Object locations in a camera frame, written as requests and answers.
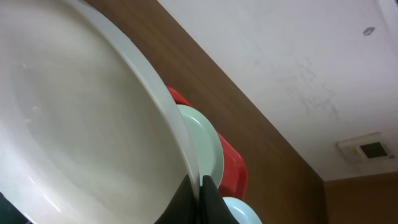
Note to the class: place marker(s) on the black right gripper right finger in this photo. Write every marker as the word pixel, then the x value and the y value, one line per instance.
pixel 213 209

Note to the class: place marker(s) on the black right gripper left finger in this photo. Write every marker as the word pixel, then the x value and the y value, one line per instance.
pixel 182 208

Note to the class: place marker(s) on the light blue plate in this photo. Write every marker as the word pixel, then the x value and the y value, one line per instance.
pixel 241 211

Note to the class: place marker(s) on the white plate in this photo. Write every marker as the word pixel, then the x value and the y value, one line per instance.
pixel 89 131

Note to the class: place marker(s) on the red plastic tray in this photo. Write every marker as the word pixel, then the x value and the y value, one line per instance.
pixel 235 176

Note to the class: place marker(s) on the dark green water tray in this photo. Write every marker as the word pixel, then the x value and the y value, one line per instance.
pixel 9 214

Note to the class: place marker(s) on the mint green plate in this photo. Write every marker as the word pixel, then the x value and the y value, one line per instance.
pixel 207 144

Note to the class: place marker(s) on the white wall outlet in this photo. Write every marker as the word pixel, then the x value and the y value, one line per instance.
pixel 369 147

